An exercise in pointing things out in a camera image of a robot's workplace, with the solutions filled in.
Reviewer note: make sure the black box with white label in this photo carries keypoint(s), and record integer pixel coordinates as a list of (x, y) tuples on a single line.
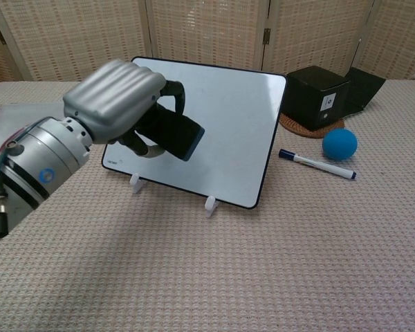
[(307, 93)]

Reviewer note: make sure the brass screen hinge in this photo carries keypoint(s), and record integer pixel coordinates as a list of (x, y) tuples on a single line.
[(266, 36), (0, 36)]

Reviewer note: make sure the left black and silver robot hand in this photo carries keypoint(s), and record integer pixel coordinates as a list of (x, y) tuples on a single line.
[(114, 100)]

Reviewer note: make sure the white marker with blue cap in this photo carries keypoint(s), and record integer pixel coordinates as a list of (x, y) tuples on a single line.
[(318, 164)]

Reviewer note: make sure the beige woven tablecloth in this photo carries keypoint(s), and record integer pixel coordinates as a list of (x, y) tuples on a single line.
[(228, 269)]

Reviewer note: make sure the woven folding screen panel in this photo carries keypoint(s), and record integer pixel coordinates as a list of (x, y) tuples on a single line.
[(318, 34), (76, 38), (207, 31), (404, 38)]

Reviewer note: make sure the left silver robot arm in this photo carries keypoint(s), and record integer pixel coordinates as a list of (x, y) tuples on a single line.
[(45, 162)]

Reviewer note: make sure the small whiteboard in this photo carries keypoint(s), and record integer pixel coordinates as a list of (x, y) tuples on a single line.
[(228, 131)]

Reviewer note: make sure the round woven brown coaster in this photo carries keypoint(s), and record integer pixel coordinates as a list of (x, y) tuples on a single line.
[(294, 127)]

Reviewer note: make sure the blue foam ball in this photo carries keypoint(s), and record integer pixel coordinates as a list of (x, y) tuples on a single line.
[(339, 144)]

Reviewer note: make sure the white plastic board stand foot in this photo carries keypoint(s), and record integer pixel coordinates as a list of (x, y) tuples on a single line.
[(211, 207), (137, 182)]

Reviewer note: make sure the black rectangular box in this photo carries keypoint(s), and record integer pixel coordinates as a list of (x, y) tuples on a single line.
[(180, 135)]

